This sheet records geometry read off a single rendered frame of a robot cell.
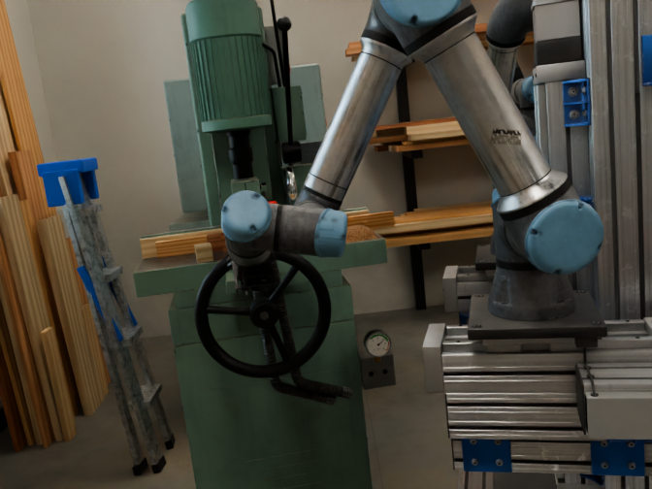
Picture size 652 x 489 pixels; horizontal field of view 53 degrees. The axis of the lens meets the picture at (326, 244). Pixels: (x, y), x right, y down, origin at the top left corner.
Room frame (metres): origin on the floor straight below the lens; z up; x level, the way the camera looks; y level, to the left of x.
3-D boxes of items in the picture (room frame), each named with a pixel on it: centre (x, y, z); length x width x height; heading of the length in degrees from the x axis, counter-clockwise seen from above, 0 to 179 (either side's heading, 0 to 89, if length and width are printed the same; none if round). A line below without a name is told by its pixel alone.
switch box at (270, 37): (2.02, 0.09, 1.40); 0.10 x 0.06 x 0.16; 7
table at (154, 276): (1.58, 0.16, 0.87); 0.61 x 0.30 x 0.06; 97
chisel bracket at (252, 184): (1.71, 0.19, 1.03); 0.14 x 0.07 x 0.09; 7
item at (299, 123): (1.92, 0.06, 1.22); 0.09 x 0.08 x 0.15; 7
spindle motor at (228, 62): (1.69, 0.19, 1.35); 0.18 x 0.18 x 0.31
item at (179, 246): (1.69, 0.12, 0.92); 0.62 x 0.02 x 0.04; 97
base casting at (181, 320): (1.81, 0.20, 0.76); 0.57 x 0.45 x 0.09; 7
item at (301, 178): (1.89, 0.06, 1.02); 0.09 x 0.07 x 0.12; 97
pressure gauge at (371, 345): (1.51, -0.10, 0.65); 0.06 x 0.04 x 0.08; 97
